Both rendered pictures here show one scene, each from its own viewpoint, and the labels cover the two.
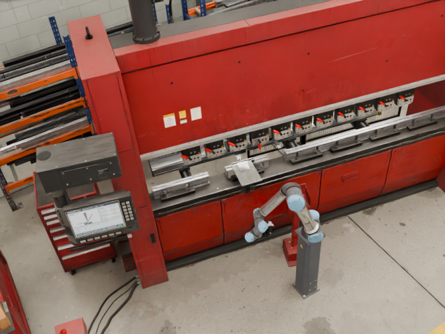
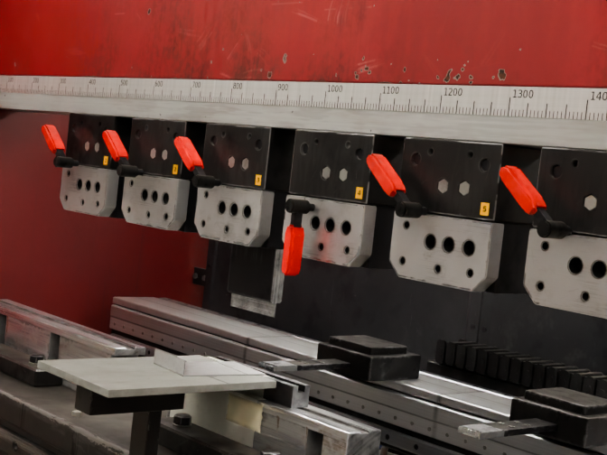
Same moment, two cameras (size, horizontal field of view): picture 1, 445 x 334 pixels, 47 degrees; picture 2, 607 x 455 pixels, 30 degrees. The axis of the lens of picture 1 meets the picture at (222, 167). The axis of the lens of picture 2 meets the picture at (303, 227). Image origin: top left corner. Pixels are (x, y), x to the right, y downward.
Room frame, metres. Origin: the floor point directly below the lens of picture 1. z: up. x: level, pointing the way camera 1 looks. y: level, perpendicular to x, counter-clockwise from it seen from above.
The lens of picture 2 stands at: (2.69, -1.62, 1.29)
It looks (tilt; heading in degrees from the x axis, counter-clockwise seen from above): 3 degrees down; 64
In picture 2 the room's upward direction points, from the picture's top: 6 degrees clockwise
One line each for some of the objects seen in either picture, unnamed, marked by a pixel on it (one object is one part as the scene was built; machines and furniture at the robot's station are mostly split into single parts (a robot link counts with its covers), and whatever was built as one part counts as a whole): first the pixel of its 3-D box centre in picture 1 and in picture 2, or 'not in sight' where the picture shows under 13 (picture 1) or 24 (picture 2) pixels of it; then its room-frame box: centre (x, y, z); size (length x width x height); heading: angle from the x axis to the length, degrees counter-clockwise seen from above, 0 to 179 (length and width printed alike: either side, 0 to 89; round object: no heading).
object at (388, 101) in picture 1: (384, 100); not in sight; (3.69, -1.49, 1.26); 0.15 x 0.09 x 0.17; 105
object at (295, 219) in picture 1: (295, 226); not in sight; (3.07, -0.62, 0.39); 0.05 x 0.05 x 0.54; 7
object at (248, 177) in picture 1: (246, 173); (158, 374); (3.19, -0.20, 1.00); 0.26 x 0.18 x 0.01; 15
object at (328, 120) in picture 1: (323, 116); not in sight; (3.54, -0.91, 1.26); 0.15 x 0.09 x 0.17; 105
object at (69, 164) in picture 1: (91, 197); not in sight; (2.53, 0.92, 1.53); 0.51 x 0.25 x 0.85; 101
